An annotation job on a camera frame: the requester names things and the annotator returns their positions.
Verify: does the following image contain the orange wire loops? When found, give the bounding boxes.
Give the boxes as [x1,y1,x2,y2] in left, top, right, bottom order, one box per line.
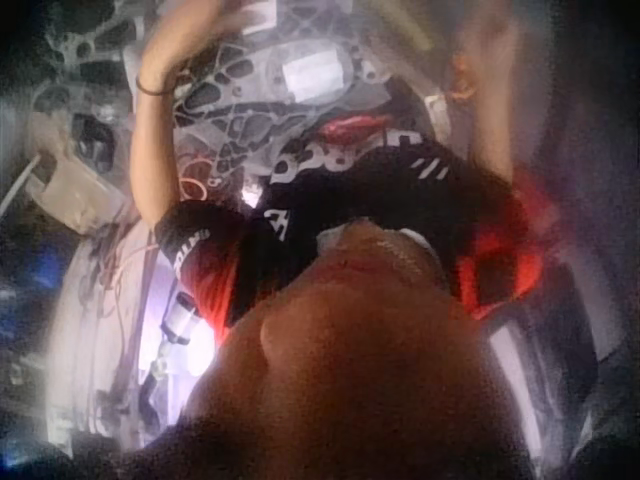
[177,157,214,202]

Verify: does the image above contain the thin dark wrist bracelet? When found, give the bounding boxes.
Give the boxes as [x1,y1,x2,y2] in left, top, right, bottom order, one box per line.
[135,73,174,97]

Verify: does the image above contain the red shiny part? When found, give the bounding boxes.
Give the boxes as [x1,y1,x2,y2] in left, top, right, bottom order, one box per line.
[318,113,394,145]

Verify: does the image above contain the beige plastic box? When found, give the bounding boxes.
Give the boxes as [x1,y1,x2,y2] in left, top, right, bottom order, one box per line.
[23,148,129,234]

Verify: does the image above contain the person's right hand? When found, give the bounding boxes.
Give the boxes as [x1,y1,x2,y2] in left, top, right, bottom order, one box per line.
[452,0,522,64]

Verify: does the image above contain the person's left hand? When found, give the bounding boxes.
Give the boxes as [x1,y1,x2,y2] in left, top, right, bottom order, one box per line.
[138,6,267,92]

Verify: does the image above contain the grey webbed metal frame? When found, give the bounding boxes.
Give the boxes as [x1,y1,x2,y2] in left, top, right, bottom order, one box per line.
[43,0,169,81]

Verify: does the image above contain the grey perforated metal casting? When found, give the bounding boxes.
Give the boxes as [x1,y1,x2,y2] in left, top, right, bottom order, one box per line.
[169,38,404,201]

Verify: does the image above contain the silver cylinder with black bands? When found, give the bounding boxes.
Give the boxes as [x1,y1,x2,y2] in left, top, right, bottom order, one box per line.
[159,292,202,347]

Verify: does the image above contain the blue object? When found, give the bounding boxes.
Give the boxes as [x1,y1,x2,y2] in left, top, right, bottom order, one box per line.
[0,239,56,346]

